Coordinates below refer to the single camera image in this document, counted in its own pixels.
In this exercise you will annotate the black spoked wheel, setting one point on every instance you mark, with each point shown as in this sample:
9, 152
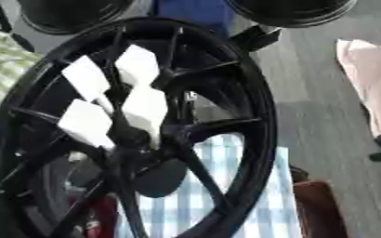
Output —
256, 102

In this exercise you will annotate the dark grey rounded object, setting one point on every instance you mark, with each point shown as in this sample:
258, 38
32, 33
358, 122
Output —
161, 178

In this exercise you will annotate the blue upright panel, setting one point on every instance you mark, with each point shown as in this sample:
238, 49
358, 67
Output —
194, 12

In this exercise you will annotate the red object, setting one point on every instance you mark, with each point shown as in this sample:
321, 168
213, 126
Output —
104, 217

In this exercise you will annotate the black round tyre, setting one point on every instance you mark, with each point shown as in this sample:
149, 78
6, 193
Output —
74, 14
291, 12

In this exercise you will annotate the brown box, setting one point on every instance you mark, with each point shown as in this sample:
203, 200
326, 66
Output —
318, 210

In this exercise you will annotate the person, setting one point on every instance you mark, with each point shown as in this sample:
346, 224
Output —
375, 80

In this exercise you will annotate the black bracket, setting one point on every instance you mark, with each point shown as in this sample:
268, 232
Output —
256, 37

